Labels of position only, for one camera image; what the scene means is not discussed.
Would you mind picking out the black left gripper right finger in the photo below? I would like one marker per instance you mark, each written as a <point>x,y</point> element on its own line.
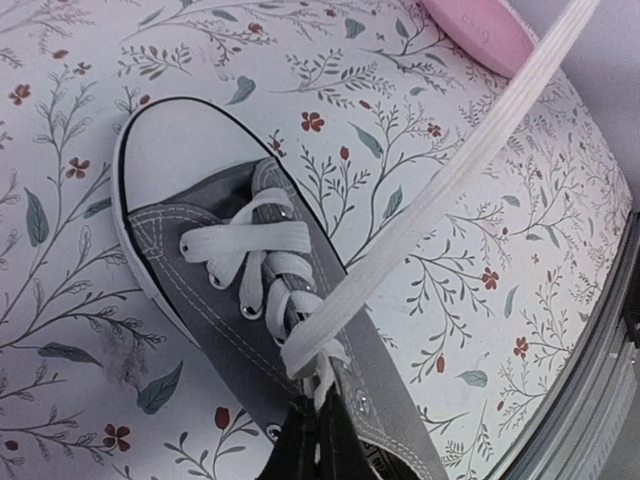
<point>342,456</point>

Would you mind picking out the grey canvas sneaker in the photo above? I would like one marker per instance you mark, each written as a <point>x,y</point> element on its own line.
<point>219,236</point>

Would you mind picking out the pink plate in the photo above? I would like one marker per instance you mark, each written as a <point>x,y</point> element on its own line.
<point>486,30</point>

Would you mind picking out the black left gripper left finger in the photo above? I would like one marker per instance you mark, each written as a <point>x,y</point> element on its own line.
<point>294,454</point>

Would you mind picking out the white shoelace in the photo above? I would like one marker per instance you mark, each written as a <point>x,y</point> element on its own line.
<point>309,349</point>

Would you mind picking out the floral table mat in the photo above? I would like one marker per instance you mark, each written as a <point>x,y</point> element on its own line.
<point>362,102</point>

